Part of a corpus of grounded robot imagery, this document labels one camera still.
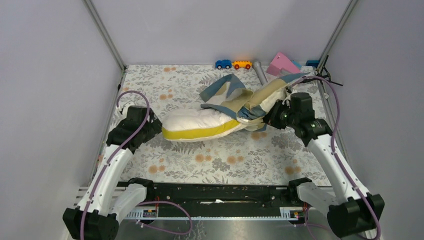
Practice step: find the grey slotted cable duct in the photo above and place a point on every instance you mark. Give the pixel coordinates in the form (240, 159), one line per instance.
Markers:
(281, 214)

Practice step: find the aluminium rail front frame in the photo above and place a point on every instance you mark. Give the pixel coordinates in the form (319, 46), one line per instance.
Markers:
(83, 190)

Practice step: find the left aluminium frame post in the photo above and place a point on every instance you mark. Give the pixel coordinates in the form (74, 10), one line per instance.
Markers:
(104, 33)

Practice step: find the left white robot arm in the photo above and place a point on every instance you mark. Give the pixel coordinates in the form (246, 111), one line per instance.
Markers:
(97, 216)

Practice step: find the blue block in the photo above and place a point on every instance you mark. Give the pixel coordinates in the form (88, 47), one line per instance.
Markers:
(312, 63)

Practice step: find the plaid blue beige pillowcase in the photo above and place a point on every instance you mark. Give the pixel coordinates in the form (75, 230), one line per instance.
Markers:
(230, 96)

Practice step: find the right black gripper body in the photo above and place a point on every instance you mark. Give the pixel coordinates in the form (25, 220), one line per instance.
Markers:
(282, 116)

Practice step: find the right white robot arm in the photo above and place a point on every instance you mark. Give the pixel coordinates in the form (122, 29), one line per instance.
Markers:
(352, 209)

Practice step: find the floral patterned table cloth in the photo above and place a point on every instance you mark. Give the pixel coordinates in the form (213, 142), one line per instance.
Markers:
(270, 157)

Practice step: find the aluminium frame post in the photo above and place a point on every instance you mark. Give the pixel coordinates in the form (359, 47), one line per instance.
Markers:
(338, 29)
(104, 33)

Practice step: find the white textured pillow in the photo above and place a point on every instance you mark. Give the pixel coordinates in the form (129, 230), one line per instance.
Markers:
(196, 125)

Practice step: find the orange toy car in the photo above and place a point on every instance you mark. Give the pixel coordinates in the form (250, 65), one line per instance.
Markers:
(242, 64)

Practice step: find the pink wedge block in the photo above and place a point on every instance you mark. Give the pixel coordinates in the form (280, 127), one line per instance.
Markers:
(281, 64)

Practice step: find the blue toy car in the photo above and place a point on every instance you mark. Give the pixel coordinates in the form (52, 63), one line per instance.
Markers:
(223, 64)

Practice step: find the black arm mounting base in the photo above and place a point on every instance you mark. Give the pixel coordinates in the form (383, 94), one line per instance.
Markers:
(219, 200)

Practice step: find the grey microphone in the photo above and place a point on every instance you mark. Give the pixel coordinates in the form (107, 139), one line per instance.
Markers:
(257, 66)

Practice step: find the right aluminium frame post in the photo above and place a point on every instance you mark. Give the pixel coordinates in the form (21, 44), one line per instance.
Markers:
(338, 29)

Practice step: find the black small tripod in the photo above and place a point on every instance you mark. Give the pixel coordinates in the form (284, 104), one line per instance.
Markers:
(322, 73)

